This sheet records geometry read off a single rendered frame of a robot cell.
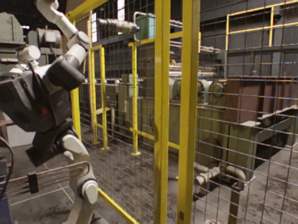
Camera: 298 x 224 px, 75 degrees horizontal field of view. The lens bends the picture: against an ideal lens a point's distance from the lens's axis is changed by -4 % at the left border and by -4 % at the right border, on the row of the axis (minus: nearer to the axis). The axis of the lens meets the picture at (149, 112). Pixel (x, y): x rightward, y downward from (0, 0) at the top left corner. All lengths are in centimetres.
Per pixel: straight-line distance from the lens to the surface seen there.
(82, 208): 149
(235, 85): 251
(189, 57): 81
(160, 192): 108
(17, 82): 104
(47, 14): 130
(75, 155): 128
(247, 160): 273
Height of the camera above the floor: 132
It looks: 10 degrees down
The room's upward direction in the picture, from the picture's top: straight up
